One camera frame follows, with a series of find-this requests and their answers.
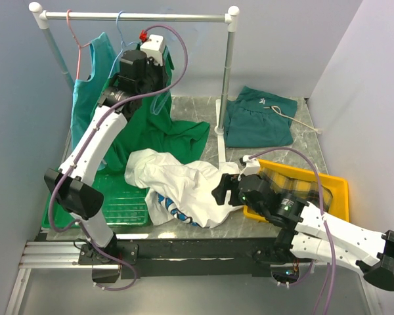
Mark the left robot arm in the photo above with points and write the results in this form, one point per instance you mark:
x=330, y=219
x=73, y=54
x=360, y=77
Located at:
x=71, y=185

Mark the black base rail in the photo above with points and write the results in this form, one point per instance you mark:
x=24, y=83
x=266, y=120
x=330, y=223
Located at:
x=189, y=257

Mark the green plastic tray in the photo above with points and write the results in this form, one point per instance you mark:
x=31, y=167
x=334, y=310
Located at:
x=124, y=204

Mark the light blue t-shirt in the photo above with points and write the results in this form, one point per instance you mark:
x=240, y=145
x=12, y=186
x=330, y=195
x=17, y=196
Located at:
x=86, y=93

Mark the yellow plaid cloth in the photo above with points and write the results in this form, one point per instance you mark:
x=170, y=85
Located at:
x=304, y=189

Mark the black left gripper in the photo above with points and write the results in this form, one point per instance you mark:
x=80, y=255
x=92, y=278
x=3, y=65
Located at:
x=163, y=74

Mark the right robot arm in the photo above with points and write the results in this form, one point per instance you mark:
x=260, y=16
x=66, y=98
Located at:
x=306, y=233

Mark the blue wire hanger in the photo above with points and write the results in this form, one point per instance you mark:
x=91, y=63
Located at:
x=159, y=102

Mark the dark green shorts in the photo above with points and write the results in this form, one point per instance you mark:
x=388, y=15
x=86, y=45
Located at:
x=258, y=119

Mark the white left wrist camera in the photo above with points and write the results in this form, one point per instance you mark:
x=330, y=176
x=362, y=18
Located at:
x=153, y=46

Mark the green t-shirt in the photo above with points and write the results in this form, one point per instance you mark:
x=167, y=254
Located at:
x=185, y=140

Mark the white t-shirt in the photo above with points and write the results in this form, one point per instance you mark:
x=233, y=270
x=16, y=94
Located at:
x=179, y=191

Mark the yellow plastic tray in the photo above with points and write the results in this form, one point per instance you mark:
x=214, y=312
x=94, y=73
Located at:
x=335, y=189

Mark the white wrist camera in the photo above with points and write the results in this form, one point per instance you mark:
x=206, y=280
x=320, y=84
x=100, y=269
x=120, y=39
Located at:
x=250, y=165
x=153, y=46

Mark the white metal clothes rack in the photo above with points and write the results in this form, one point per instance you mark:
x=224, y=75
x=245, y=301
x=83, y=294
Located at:
x=42, y=17

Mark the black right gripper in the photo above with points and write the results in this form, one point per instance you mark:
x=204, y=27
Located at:
x=228, y=182

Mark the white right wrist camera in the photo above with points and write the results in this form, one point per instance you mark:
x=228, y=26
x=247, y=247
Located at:
x=250, y=165

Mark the pink wire hanger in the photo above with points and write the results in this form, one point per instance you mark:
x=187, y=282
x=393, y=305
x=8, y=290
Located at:
x=80, y=47

